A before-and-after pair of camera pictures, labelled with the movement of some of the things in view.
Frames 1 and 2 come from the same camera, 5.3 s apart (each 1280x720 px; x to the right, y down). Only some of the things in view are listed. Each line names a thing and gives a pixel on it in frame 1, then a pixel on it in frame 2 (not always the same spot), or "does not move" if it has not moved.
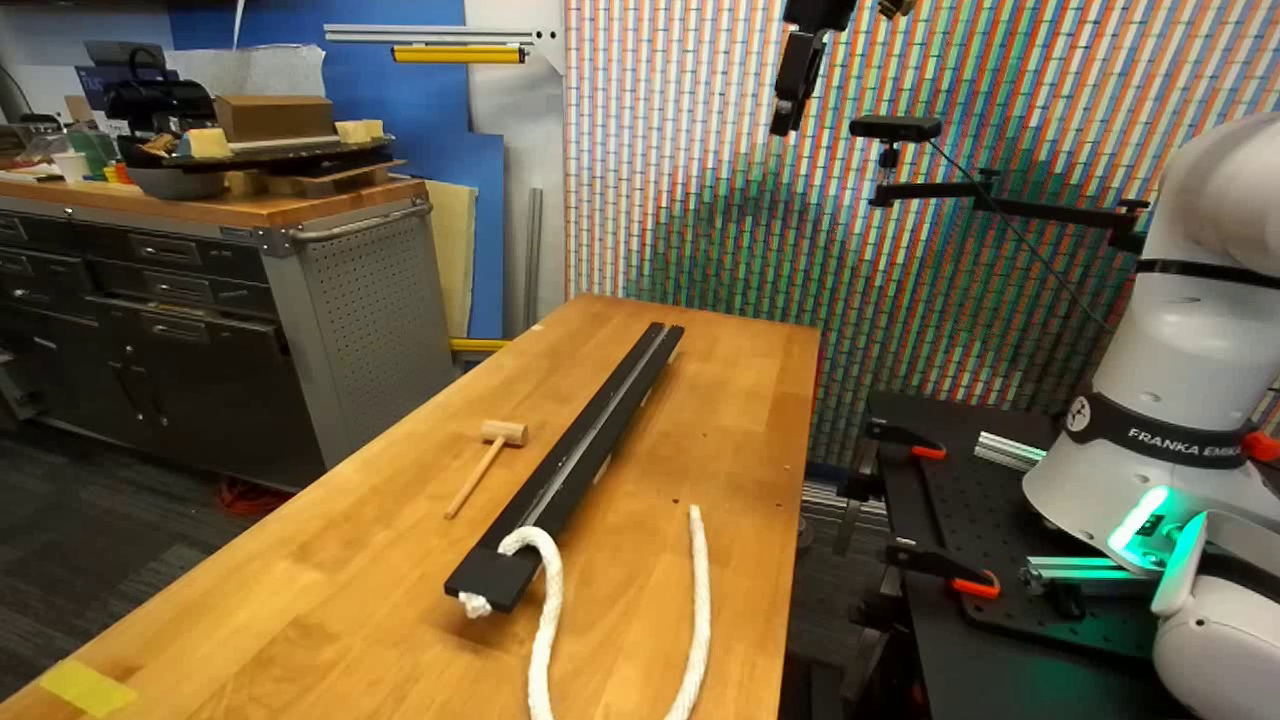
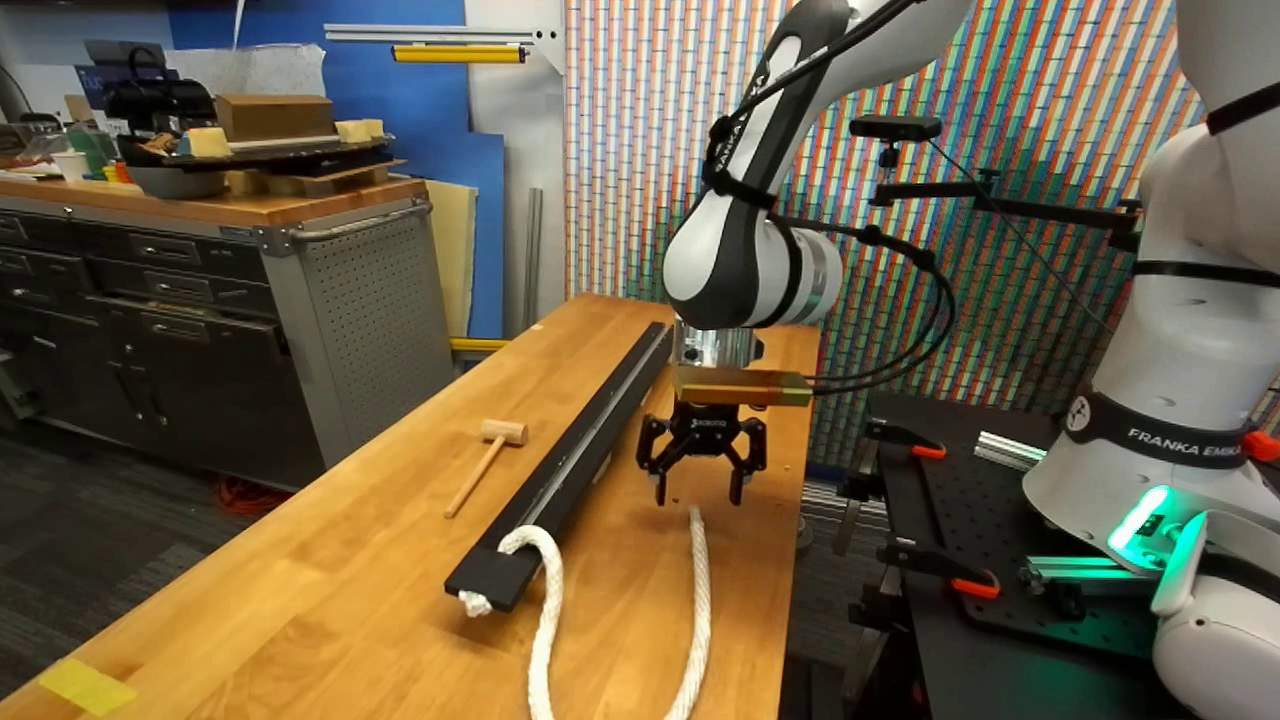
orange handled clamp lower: (960, 576) does not move
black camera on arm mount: (915, 129) does not move
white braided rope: (548, 554) does not move
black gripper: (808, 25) → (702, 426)
